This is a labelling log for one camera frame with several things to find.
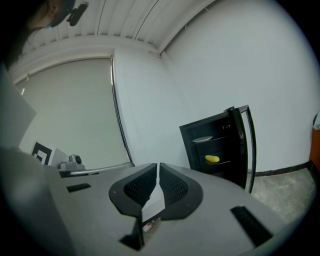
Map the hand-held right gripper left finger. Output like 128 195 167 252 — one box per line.
53 163 158 253

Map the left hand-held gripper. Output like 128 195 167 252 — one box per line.
31 141 136 179

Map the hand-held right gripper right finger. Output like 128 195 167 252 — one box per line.
142 162 293 256

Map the yellow toy fruit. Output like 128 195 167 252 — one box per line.
204 154 221 164

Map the black mini fridge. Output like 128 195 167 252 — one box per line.
178 104 258 195

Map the grey window roller blind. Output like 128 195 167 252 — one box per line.
14 57 132 171

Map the white plate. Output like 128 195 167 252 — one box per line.
191 135 214 144

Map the orange sofa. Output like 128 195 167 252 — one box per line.
309 127 320 171

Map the black head-mounted camera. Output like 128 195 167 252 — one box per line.
65 1 90 27

